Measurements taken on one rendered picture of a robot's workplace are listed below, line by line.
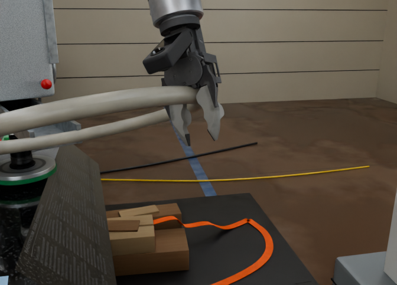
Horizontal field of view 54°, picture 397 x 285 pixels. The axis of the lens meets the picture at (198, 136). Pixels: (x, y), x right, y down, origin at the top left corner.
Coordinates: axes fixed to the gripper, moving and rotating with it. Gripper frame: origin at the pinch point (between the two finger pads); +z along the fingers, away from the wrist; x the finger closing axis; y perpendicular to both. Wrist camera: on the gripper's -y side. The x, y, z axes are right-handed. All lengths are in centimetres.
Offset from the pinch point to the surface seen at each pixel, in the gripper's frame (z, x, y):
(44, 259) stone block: 22, 55, 10
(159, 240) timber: 52, 97, 125
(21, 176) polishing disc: 0, 78, 29
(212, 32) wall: -158, 181, 517
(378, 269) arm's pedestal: 34.7, -21.3, 26.1
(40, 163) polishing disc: -3, 81, 39
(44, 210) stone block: 12, 68, 26
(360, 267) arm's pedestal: 33.8, -18.0, 25.2
